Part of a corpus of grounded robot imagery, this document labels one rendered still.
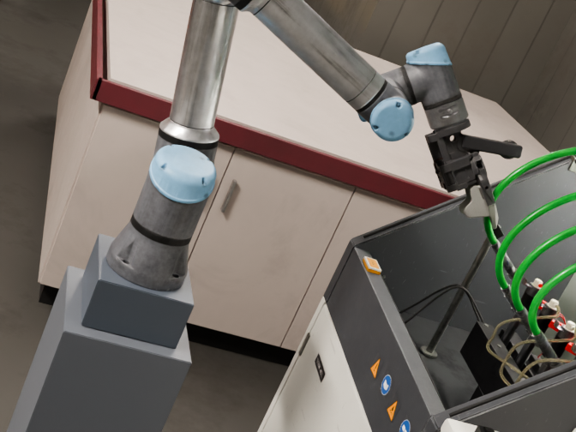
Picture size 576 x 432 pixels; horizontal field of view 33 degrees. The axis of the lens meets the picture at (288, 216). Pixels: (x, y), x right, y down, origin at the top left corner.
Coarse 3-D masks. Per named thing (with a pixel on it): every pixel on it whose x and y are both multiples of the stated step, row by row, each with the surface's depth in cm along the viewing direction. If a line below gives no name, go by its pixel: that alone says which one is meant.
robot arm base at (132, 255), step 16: (128, 224) 178; (128, 240) 175; (144, 240) 173; (160, 240) 173; (176, 240) 174; (112, 256) 176; (128, 256) 175; (144, 256) 173; (160, 256) 174; (176, 256) 176; (128, 272) 174; (144, 272) 174; (160, 272) 174; (176, 272) 178; (160, 288) 176; (176, 288) 179
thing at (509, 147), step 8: (464, 136) 181; (472, 136) 181; (464, 144) 181; (472, 144) 181; (480, 144) 181; (488, 144) 182; (496, 144) 182; (504, 144) 182; (512, 144) 182; (488, 152) 182; (496, 152) 182; (504, 152) 182; (512, 152) 182; (520, 152) 182
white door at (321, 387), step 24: (312, 336) 227; (336, 336) 214; (312, 360) 223; (336, 360) 210; (288, 384) 233; (312, 384) 218; (336, 384) 206; (288, 408) 228; (312, 408) 214; (336, 408) 202; (360, 408) 191
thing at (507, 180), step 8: (560, 152) 182; (568, 152) 182; (536, 160) 182; (544, 160) 182; (520, 168) 182; (528, 168) 182; (512, 176) 183; (504, 184) 183; (496, 192) 184; (488, 224) 186; (488, 232) 187; (496, 240) 188
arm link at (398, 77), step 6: (402, 66) 182; (390, 72) 181; (396, 72) 180; (402, 72) 179; (390, 78) 179; (396, 78) 179; (402, 78) 179; (408, 78) 179; (396, 84) 177; (402, 84) 179; (408, 84) 179; (402, 90) 176; (408, 90) 179; (408, 96) 179; (414, 96) 179; (414, 102) 181
